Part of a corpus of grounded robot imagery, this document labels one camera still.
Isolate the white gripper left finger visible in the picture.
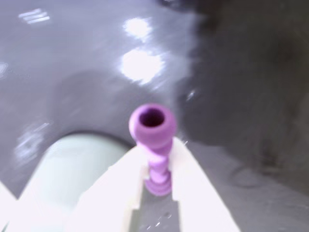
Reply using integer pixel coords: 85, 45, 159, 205
64, 144, 148, 232

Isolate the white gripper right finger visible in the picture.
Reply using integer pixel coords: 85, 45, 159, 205
169, 137, 242, 232

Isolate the purple pen grip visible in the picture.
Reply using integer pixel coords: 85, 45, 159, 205
128, 103, 178, 196

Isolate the pale green steel mug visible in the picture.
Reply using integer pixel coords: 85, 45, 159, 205
18, 130, 137, 232

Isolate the black table mat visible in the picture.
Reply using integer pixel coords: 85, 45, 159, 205
0, 0, 309, 232

